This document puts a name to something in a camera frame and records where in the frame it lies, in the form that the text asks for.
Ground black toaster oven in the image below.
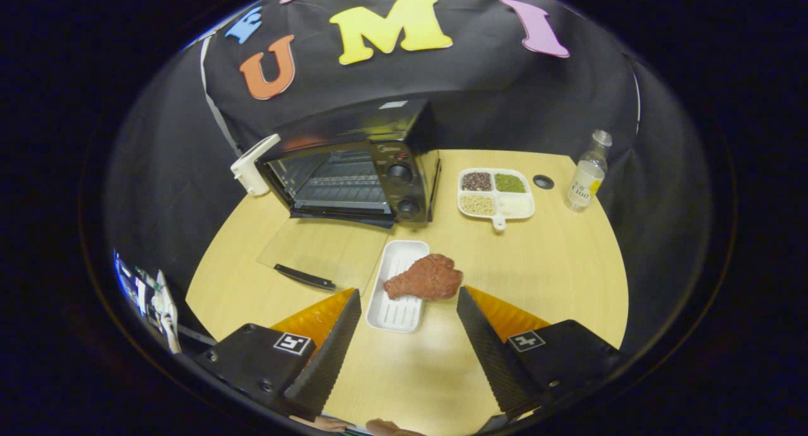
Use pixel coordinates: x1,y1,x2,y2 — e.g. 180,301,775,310
256,98,441,293

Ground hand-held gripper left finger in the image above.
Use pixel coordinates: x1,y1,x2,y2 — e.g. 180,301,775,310
194,288,362,422

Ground clear glass bottle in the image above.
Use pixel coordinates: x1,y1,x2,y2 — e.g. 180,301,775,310
565,129,613,212

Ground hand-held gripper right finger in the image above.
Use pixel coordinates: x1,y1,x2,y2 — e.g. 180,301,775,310
456,286,622,421

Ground brown chicken drumstick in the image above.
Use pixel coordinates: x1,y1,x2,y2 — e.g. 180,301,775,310
383,254,463,301

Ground white rectangular tray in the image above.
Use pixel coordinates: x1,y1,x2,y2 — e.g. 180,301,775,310
365,240,431,334

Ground white and blue clutter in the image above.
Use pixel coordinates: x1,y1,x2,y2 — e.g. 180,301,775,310
114,250,185,355

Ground white divided plate with beans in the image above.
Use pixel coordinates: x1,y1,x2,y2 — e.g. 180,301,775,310
458,167,536,231

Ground white plastic appliance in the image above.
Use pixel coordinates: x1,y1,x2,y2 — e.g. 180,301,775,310
230,134,282,197

